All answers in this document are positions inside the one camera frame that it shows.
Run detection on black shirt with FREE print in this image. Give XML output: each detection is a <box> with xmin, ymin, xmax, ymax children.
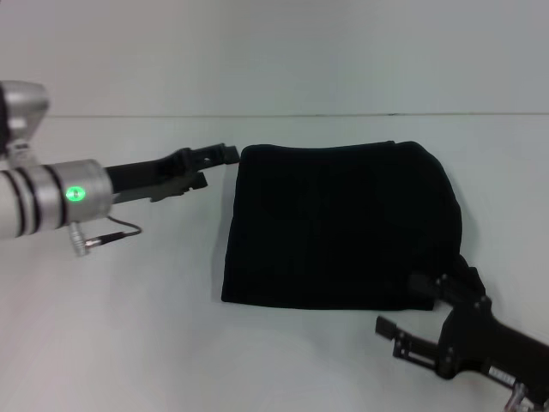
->
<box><xmin>220</xmin><ymin>139</ymin><xmax>488</xmax><ymax>312</ymax></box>

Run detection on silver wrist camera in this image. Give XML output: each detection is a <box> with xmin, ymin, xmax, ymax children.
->
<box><xmin>0</xmin><ymin>80</ymin><xmax>50</xmax><ymax>167</ymax></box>

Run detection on silver plug connector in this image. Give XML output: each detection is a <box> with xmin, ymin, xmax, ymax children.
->
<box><xmin>503</xmin><ymin>383</ymin><xmax>528</xmax><ymax>412</ymax></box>
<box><xmin>68</xmin><ymin>221</ymin><xmax>94</xmax><ymax>258</ymax></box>

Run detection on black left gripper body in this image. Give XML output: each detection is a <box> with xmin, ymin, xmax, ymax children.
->
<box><xmin>105</xmin><ymin>146</ymin><xmax>194</xmax><ymax>205</ymax></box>

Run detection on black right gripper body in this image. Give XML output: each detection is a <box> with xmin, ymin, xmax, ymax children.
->
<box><xmin>436</xmin><ymin>294</ymin><xmax>549</xmax><ymax>387</ymax></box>

